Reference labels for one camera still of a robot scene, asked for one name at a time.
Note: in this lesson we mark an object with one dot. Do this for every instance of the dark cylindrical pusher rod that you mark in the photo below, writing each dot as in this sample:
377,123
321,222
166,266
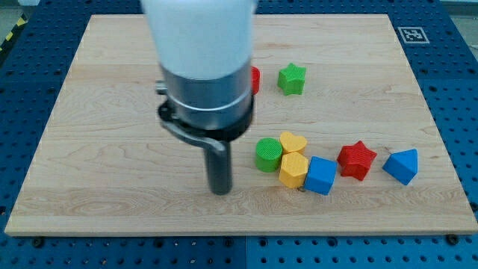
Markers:
218,163

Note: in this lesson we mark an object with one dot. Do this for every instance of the red block behind arm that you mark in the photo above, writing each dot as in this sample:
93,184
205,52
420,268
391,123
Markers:
256,77

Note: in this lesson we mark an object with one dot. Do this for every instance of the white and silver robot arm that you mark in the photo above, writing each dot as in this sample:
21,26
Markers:
205,51

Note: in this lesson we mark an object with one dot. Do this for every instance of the yellow heart block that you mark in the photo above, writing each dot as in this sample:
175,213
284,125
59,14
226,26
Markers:
292,143

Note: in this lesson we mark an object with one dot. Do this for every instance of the green star block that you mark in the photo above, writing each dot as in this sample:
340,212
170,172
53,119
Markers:
291,79

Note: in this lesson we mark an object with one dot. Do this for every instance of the red star block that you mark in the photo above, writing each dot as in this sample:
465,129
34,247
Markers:
356,160

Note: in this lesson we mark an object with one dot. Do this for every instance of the green cylinder block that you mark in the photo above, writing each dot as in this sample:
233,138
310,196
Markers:
268,153

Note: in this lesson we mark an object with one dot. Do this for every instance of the yellow hexagon block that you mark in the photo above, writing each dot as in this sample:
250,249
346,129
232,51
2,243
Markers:
293,170

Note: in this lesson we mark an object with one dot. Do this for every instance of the blue cube block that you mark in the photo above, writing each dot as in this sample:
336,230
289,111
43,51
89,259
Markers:
321,175

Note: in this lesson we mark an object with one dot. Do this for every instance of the wooden board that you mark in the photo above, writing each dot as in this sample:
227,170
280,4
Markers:
105,167

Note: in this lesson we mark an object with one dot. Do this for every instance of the blue pentagon block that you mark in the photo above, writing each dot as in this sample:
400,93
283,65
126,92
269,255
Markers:
403,166

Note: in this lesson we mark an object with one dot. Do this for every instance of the fiducial marker tag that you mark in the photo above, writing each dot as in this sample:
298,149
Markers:
413,35

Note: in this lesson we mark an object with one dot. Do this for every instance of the black yellow hazard tape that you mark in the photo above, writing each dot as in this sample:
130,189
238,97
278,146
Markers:
13,35

